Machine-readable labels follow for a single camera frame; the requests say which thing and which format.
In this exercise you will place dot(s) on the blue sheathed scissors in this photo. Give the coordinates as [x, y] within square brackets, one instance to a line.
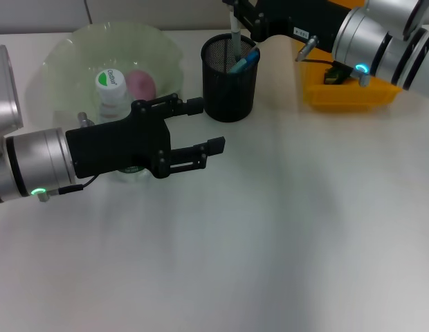
[244, 62]

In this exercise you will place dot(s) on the yellow plastic bin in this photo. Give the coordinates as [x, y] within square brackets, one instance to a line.
[349, 95]

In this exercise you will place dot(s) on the black mesh pen holder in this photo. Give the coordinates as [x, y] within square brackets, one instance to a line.
[228, 97]

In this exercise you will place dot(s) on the green glass fruit plate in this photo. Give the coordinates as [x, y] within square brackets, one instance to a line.
[79, 52]

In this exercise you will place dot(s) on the green plastic wrapper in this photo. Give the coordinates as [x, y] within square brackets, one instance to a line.
[335, 76]

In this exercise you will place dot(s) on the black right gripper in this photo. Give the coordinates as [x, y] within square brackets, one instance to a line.
[297, 20]

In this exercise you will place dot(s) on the pink toy peach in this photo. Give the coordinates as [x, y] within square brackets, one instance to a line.
[142, 86]

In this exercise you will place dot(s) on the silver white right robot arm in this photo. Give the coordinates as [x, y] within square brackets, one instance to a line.
[391, 41]

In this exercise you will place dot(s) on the clear green-label water bottle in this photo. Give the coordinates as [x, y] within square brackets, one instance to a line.
[110, 86]

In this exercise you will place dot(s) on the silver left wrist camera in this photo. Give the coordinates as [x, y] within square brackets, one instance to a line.
[3, 90]

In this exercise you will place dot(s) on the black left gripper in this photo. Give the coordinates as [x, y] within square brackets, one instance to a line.
[117, 148]

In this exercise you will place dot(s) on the silver ballpoint pen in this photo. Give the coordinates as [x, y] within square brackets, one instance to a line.
[235, 34]

